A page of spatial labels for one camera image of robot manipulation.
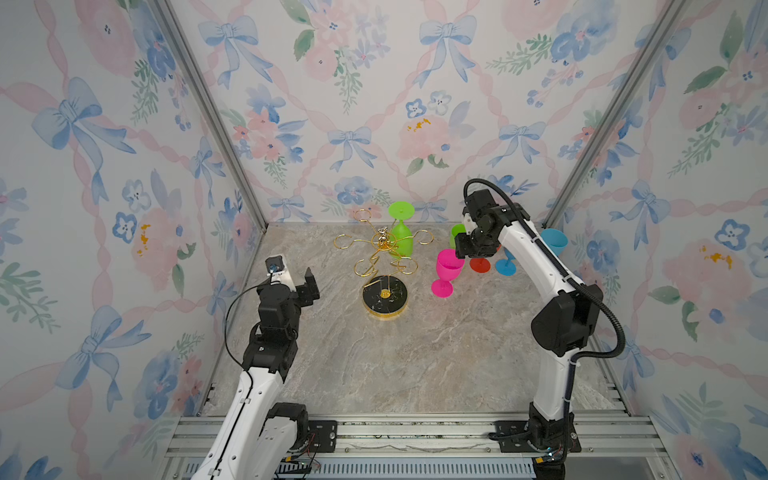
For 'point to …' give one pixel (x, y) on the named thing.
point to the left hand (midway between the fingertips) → (292, 270)
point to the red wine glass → (481, 264)
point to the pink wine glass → (448, 269)
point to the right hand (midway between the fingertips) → (465, 250)
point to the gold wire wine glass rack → (383, 294)
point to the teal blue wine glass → (556, 239)
